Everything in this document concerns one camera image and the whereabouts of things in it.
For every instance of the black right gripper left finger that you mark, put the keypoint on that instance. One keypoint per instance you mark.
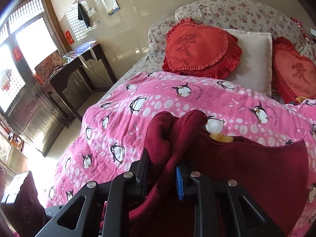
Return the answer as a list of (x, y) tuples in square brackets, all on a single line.
[(102, 209)]

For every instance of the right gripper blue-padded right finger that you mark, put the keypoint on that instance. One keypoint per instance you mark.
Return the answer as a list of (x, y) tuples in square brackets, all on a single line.
[(223, 208)]

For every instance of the dark red fleece garment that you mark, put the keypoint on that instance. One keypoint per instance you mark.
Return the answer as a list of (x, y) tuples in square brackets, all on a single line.
[(273, 162)]

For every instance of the pink penguin blanket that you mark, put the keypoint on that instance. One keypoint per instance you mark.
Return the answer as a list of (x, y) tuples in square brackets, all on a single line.
[(147, 93)]

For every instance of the white square pillow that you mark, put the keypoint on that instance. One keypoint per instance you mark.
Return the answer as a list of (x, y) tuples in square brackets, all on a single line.
[(254, 70)]

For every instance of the right red heart pillow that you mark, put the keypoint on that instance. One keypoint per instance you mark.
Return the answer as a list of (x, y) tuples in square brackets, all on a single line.
[(293, 75)]

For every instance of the red heart pillow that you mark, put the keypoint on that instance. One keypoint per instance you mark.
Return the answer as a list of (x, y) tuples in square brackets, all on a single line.
[(201, 50), (293, 75)]

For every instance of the left red heart pillow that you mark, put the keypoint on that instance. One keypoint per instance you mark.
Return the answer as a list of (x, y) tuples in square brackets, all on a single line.
[(201, 50)]

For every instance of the floral bolster pillow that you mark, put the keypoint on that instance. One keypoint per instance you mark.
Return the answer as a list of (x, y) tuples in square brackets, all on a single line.
[(244, 15)]

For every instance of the black cloth hanging on wall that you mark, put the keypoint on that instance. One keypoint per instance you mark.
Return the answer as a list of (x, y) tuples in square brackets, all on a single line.
[(83, 16)]

